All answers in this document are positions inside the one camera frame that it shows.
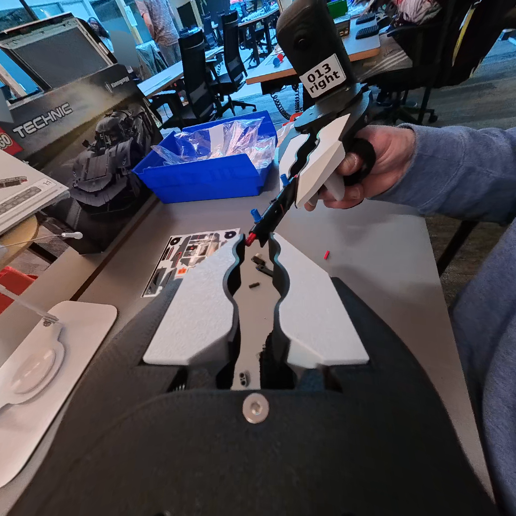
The white office table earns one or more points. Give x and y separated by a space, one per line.
161 78

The red plastic bin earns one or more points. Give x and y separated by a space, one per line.
14 282

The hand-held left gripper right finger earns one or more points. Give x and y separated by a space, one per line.
318 318

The lego instruction booklet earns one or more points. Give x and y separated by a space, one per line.
24 189

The lego sticker sheet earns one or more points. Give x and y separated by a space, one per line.
189 250

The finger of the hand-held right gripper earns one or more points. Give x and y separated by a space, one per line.
288 151
322 161

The blue plastic bin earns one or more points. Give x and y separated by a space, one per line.
201 181

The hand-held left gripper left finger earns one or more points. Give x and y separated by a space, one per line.
189 318

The black lego set box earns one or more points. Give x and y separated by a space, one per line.
100 161

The green box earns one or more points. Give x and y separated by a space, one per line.
338 8

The wooden office desk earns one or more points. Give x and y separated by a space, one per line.
375 52

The black office chair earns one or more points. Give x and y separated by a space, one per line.
197 68
427 40
232 48

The person's right forearm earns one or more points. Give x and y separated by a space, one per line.
463 169

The black lego beam assembly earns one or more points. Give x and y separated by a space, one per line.
274 211

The person's blue clothing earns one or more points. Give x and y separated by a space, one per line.
487 363

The grey equipment case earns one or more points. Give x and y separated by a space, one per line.
60 56

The person's right hand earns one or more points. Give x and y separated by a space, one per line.
391 161

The dark grey two-hole lego beam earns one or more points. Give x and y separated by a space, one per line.
244 377

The black keyboard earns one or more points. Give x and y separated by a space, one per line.
367 31
365 18

